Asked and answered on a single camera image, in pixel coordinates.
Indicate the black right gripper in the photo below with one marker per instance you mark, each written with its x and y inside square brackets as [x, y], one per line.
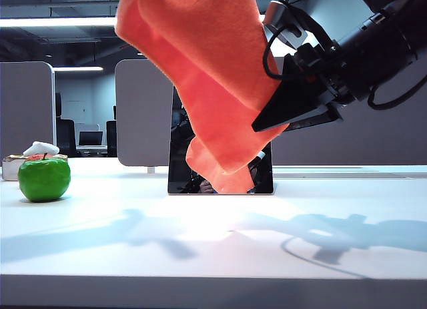
[323, 68]

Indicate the orange microfiber cloth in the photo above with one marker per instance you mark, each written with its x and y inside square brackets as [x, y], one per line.
[207, 72]

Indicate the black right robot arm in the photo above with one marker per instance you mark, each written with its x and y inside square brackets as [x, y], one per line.
[383, 48]

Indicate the black framed standing mirror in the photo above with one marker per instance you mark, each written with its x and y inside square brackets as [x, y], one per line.
[177, 169]

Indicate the wide grey desk partition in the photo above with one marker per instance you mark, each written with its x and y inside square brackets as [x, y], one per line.
[143, 115]

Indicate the dark laptop screen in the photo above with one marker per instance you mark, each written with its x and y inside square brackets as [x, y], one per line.
[90, 139]

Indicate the white background desk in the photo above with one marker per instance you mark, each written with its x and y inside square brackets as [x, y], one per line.
[91, 149]

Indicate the short ceiling light strip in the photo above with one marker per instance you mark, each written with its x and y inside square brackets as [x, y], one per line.
[78, 69]

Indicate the tall black office chair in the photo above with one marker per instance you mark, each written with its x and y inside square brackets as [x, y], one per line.
[65, 135]

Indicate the white tissue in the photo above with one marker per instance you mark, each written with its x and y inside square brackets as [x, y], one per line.
[40, 148]

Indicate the green apple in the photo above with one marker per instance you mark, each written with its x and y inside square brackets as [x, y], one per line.
[43, 182]

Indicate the narrow grey desk partition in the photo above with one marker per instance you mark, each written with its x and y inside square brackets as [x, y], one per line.
[23, 112]

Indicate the gold and white tissue box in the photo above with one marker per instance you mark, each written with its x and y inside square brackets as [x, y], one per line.
[10, 170]

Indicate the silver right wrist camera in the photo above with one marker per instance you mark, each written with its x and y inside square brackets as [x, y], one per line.
[277, 13]

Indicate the white partition foot bracket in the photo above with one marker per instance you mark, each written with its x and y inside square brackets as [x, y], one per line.
[151, 170]

